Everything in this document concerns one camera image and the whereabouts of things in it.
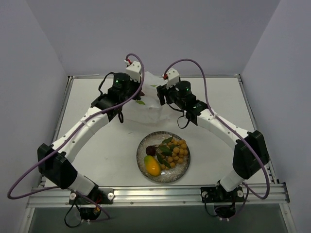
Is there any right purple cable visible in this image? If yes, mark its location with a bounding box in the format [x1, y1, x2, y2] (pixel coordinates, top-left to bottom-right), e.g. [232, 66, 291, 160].
[164, 59, 271, 216]

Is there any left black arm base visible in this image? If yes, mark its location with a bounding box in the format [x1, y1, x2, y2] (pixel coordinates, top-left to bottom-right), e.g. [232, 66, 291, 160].
[69, 187, 115, 222]

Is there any white lemon-print plastic bag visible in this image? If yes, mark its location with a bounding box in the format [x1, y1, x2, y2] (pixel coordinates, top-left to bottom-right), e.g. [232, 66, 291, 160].
[122, 71, 175, 124]

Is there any dark red fake plum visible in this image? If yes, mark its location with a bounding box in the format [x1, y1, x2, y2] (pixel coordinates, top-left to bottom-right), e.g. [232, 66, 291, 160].
[145, 145, 157, 156]

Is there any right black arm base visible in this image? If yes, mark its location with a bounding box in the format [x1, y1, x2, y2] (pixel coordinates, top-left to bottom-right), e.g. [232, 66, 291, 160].
[200, 185, 248, 221]

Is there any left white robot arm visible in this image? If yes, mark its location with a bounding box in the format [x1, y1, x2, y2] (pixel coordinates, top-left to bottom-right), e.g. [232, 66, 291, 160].
[37, 72, 144, 203]

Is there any purple cable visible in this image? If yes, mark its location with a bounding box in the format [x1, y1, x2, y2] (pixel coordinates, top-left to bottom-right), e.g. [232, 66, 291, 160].
[164, 59, 271, 216]
[7, 53, 146, 223]

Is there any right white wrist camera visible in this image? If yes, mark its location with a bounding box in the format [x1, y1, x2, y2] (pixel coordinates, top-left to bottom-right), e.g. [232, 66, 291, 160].
[163, 68, 180, 89]

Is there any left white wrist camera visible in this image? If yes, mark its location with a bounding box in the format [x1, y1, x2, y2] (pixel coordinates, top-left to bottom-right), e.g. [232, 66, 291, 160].
[124, 60, 141, 83]

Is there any yellow fake longan bunch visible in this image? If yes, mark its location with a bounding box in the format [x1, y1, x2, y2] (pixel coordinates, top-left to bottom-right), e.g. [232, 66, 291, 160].
[154, 136, 190, 170]

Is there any yellow green fake mango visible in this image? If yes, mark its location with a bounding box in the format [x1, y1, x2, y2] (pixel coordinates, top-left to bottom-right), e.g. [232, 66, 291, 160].
[144, 155, 162, 177]

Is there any aluminium front rail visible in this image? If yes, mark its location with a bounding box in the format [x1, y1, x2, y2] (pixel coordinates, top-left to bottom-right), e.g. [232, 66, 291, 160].
[26, 184, 290, 208]

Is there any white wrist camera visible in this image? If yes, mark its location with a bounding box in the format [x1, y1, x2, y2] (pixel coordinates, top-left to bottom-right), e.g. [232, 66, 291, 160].
[124, 60, 141, 83]
[163, 68, 180, 89]

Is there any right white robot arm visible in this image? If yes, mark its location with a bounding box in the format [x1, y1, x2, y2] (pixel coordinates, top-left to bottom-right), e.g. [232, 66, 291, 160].
[156, 81, 270, 200]

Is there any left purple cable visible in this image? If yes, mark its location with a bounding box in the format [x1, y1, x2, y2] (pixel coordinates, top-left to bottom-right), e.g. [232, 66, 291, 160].
[7, 53, 146, 223]

